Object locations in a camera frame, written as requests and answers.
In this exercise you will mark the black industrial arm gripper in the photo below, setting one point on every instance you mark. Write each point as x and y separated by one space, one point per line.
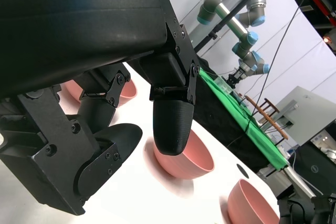
236 77

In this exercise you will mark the pink plastic bowl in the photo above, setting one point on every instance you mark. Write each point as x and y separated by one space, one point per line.
199 161
128 93
249 203

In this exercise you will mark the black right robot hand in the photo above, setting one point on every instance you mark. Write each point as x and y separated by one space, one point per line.
302 211

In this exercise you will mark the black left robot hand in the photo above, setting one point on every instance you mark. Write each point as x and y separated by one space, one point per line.
78 30

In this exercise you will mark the clear plastic box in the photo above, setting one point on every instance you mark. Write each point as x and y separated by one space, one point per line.
223 85

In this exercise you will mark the black cloth drape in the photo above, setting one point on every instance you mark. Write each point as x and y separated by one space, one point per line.
223 119

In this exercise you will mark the brown wooden chair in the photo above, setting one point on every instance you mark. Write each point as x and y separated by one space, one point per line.
270 108

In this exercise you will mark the green cloth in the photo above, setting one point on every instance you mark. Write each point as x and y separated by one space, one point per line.
262 140

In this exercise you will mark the grey metal cabinet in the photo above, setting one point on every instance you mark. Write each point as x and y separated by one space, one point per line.
309 113

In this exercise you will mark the black round table grommet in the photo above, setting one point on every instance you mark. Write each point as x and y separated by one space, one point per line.
242 171

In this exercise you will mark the orange glowing lamp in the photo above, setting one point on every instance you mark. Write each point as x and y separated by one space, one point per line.
326 40

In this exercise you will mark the silver metal beam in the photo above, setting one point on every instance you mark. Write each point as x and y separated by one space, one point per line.
296 179

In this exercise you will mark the black computer tower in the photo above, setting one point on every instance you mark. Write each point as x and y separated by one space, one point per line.
315 176

